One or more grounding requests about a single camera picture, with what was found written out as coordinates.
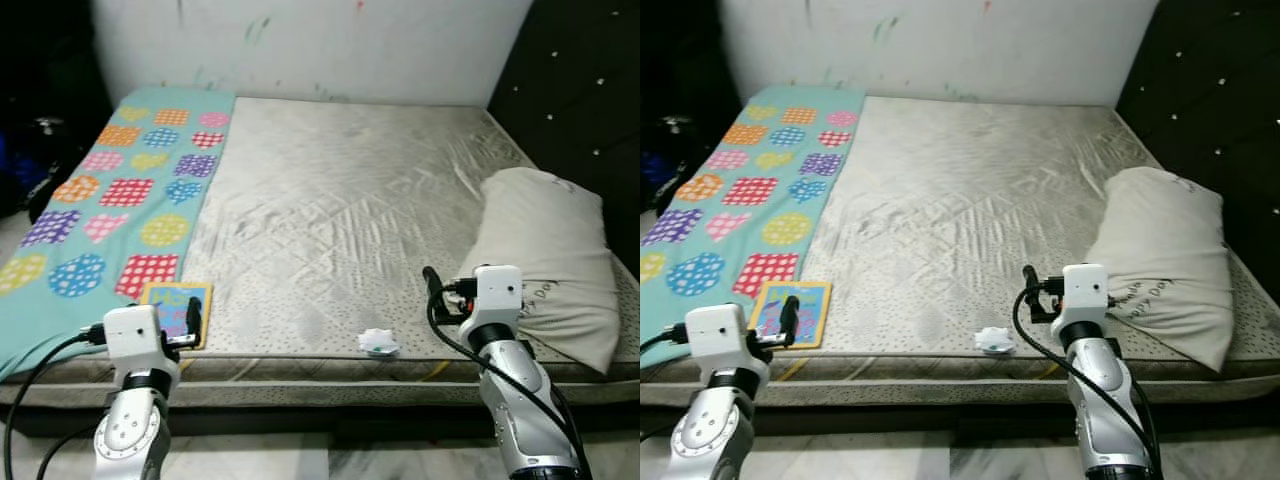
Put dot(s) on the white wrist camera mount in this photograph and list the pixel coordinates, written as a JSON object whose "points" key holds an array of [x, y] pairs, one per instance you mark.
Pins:
{"points": [[1085, 290], [718, 335], [130, 335], [498, 290]]}

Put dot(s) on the black backpack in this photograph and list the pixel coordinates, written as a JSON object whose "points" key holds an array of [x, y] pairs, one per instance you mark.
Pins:
{"points": [[680, 170], [55, 170]]}

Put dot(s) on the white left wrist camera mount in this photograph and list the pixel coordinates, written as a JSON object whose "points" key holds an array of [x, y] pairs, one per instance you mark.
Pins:
{"points": [[130, 335], [718, 335]]}

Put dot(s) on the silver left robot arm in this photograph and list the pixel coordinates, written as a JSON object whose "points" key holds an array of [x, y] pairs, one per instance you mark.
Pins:
{"points": [[710, 430], [130, 430]]}

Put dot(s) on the dark bed base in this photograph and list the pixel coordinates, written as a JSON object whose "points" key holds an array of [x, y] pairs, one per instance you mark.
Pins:
{"points": [[900, 420], [300, 420]]}

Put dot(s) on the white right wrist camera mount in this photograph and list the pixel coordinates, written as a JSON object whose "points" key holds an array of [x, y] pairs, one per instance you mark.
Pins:
{"points": [[1085, 290], [498, 290]]}

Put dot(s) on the grey quilted mattress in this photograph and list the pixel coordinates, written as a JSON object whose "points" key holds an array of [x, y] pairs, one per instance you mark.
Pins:
{"points": [[350, 200], [980, 200]]}

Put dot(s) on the white tissue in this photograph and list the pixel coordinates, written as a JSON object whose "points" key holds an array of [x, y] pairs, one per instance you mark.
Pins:
{"points": [[378, 342], [996, 341]]}

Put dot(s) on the yellow blue children's book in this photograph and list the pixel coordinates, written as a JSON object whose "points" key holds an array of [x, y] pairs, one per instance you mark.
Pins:
{"points": [[165, 295], [810, 300]]}

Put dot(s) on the beige pillow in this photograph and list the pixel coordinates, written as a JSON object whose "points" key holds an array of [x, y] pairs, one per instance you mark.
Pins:
{"points": [[540, 240], [1160, 240]]}

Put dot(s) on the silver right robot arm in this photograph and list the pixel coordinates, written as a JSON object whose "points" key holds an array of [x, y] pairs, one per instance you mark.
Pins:
{"points": [[1100, 400], [520, 410]]}

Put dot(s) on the teal blanket with coloured shapes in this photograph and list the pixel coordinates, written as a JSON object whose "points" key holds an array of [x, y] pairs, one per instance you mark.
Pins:
{"points": [[100, 262], [720, 255]]}

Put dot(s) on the blue fabric bag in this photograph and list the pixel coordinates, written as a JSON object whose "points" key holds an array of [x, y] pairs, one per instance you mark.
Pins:
{"points": [[650, 168], [10, 165]]}

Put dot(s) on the black tufted headboard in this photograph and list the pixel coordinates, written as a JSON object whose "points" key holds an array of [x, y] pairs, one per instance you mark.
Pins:
{"points": [[580, 100], [1210, 100]]}

